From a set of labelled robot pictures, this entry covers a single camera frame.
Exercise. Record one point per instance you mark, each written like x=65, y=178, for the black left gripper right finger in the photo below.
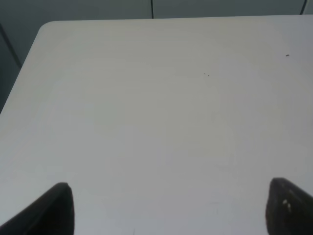
x=289, y=209

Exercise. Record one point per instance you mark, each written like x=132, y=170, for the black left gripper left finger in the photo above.
x=51, y=214

